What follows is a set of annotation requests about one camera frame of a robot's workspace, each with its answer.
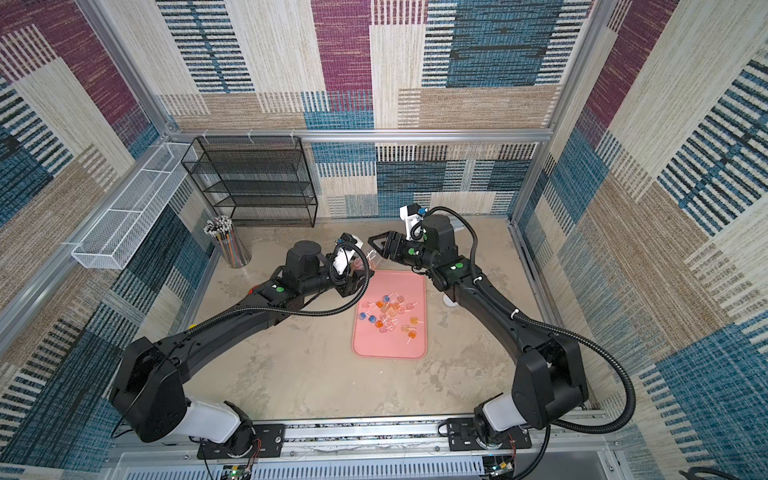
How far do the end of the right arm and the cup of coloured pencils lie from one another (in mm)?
562

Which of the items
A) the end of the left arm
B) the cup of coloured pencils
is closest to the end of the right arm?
the end of the left arm

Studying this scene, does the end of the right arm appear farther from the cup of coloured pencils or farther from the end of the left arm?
the cup of coloured pencils

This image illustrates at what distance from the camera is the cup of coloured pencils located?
96cm

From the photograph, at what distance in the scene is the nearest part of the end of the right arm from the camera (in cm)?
69
